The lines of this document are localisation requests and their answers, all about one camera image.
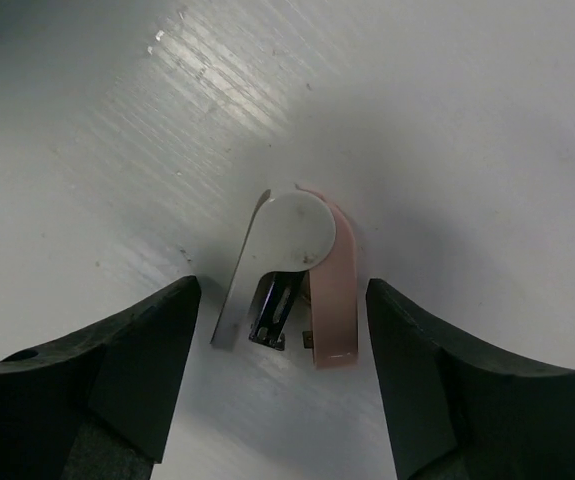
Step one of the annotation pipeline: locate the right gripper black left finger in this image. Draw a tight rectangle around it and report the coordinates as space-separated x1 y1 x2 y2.
0 276 201 479

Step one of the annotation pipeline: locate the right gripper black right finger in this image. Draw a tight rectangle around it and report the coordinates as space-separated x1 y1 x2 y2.
366 279 575 479

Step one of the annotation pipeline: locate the pink white mini stapler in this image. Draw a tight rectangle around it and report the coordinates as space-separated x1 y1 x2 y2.
210 186 359 369

